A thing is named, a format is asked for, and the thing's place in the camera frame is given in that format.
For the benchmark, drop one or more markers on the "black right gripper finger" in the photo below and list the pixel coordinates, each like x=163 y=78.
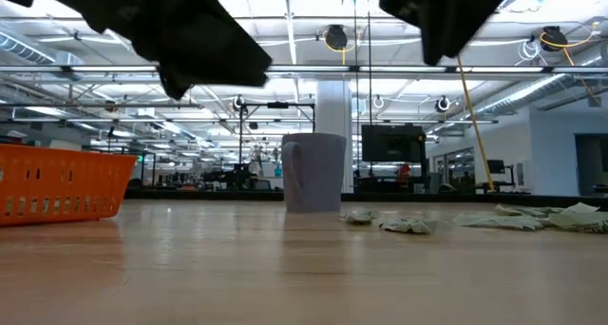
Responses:
x=439 y=47

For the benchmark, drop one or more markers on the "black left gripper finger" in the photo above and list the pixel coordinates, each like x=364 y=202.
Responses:
x=233 y=59
x=173 y=75

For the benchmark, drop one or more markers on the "black monitor on stand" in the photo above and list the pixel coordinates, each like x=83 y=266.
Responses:
x=392 y=143

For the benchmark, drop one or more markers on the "white building pillar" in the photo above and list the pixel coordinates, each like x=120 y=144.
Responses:
x=332 y=106

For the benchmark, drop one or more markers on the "small black monitor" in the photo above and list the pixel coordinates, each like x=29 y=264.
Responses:
x=496 y=166

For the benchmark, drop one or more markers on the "blue-grey ceramic mug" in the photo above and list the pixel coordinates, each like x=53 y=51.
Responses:
x=318 y=173

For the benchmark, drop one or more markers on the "orange slotted plastic basket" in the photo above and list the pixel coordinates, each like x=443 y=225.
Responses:
x=71 y=189

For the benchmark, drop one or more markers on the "black workstation frame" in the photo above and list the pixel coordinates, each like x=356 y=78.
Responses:
x=278 y=105

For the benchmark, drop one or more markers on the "black aluminium table frame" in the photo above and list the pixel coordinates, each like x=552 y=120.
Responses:
x=427 y=197

